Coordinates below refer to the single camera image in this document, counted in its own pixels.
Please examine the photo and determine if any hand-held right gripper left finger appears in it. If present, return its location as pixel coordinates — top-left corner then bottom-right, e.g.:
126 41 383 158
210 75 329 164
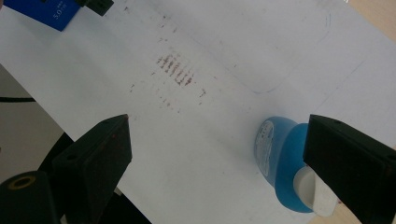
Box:
51 114 134 224

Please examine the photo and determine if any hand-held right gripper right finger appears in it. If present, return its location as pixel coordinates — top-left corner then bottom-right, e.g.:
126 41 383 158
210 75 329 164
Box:
303 114 396 224

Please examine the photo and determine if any blue tube with white cap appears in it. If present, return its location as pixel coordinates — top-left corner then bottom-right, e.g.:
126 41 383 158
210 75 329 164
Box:
253 116 340 217

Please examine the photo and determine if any blue cardboard box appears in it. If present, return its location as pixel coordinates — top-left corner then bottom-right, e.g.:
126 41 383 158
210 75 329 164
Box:
3 0 82 32

